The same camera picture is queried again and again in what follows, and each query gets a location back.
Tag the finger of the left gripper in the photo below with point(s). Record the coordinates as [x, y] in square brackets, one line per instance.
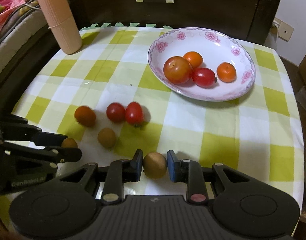
[52, 154]
[26, 132]

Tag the red cherry tomato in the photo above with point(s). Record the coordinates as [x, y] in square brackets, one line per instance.
[204, 77]
[115, 112]
[134, 114]

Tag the wall power socket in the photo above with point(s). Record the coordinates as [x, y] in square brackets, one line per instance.
[284, 30]

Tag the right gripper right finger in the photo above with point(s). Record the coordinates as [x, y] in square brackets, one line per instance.
[189, 172]

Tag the white floral porcelain bowl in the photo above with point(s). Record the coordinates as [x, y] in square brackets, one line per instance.
[214, 48]

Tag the grey mattress edge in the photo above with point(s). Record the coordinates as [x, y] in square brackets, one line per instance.
[19, 36]

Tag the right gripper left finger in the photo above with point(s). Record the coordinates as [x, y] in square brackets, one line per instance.
[119, 173]

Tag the large red tomato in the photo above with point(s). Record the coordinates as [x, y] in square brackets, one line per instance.
[177, 70]

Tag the brown longan fruit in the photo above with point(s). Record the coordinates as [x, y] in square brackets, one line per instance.
[69, 143]
[155, 165]
[106, 137]

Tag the pink ribbed cylinder case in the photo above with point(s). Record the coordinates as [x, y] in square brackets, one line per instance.
[60, 19]

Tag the green foam mat edge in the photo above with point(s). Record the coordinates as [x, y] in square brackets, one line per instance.
[120, 24]

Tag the green checkered tablecloth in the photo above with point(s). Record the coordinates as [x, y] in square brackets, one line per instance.
[259, 134]

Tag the dark wooden cabinet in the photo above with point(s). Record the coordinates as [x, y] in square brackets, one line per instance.
[248, 20]

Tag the small orange tangerine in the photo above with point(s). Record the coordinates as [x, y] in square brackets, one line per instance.
[85, 116]
[194, 58]
[226, 72]

